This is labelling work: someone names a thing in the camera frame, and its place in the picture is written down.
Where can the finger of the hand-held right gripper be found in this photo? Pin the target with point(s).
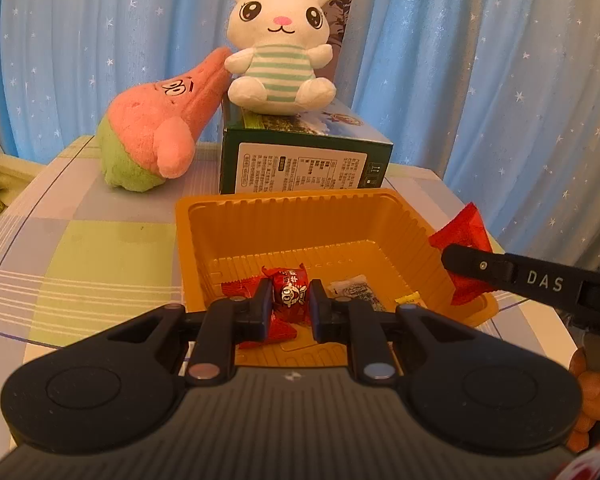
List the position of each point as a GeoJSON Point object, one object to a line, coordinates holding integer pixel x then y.
{"type": "Point", "coordinates": [475, 265]}

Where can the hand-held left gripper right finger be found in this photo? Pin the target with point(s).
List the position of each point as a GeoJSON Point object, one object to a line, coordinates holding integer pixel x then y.
{"type": "Point", "coordinates": [319, 310]}

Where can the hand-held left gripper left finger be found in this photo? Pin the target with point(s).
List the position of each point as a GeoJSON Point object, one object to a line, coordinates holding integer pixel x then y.
{"type": "Point", "coordinates": [262, 310]}

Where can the red candy packet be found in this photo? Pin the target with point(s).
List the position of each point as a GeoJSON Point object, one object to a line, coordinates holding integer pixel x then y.
{"type": "Point", "coordinates": [280, 332]}

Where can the small red candy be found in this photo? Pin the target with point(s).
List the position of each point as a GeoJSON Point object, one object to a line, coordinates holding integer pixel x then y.
{"type": "Point", "coordinates": [290, 292]}

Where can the large red snack packet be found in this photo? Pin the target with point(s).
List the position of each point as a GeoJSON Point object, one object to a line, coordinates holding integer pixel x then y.
{"type": "Point", "coordinates": [462, 230]}

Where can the silver dark snack packet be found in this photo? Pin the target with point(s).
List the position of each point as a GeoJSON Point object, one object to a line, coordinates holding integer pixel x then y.
{"type": "Point", "coordinates": [355, 287]}

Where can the yellow candy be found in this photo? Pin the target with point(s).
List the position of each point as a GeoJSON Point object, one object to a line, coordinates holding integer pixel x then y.
{"type": "Point", "coordinates": [410, 300]}

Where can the orange plastic tray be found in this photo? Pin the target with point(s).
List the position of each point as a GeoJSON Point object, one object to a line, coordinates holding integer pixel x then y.
{"type": "Point", "coordinates": [305, 225]}

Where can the person's right hand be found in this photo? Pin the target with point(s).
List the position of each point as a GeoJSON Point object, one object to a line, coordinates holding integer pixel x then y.
{"type": "Point", "coordinates": [595, 390]}

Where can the green printed carton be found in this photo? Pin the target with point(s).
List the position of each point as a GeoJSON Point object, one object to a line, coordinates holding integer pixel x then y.
{"type": "Point", "coordinates": [305, 165]}

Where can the plaid tablecloth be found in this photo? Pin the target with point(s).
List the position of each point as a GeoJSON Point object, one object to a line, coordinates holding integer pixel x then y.
{"type": "Point", "coordinates": [105, 260]}

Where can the person's red white clothing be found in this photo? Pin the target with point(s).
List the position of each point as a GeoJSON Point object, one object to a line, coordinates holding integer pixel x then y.
{"type": "Point", "coordinates": [590, 467]}

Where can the pink star plush toy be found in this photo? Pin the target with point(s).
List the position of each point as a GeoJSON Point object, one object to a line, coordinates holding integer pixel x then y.
{"type": "Point", "coordinates": [145, 130]}

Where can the white bunny plush toy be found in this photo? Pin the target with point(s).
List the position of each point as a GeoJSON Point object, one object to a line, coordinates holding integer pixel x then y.
{"type": "Point", "coordinates": [275, 70]}

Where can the tall printed box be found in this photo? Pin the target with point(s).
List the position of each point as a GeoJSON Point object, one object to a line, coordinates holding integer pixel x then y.
{"type": "Point", "coordinates": [341, 35]}

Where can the light green sofa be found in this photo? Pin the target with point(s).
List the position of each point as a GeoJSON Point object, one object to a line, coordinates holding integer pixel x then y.
{"type": "Point", "coordinates": [10, 167]}

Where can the blue star-print curtain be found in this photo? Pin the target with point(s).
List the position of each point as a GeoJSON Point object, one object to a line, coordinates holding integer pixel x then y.
{"type": "Point", "coordinates": [80, 35]}

